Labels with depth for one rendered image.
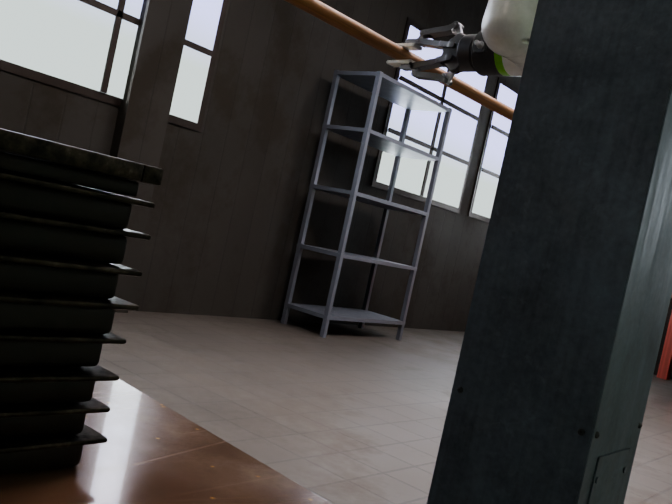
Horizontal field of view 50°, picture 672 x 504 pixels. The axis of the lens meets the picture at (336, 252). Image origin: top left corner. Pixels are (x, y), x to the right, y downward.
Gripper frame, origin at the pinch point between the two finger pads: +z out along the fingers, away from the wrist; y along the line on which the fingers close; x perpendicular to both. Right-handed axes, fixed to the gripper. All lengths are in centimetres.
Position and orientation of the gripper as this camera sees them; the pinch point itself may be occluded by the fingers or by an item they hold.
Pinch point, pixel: (403, 55)
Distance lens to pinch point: 168.9
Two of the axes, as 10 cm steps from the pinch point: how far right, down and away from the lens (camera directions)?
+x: 6.7, 1.3, 7.4
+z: -7.2, -1.6, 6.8
